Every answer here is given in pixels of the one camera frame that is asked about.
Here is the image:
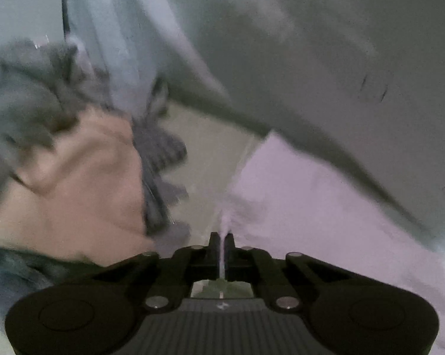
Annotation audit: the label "light pink garment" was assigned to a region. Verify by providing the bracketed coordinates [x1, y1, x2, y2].
[221, 132, 445, 352]

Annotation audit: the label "beige garment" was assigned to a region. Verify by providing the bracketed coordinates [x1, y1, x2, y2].
[0, 106, 154, 267]

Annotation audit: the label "green checked bed sheet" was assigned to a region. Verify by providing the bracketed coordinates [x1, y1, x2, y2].
[160, 102, 261, 245]

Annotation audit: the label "blue denim jeans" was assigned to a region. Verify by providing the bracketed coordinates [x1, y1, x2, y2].
[0, 248, 100, 320]

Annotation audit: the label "mint carrot print duvet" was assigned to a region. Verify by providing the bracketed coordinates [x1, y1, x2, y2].
[62, 0, 445, 248]

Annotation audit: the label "grey knit garment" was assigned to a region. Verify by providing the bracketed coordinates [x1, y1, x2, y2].
[0, 39, 187, 236]

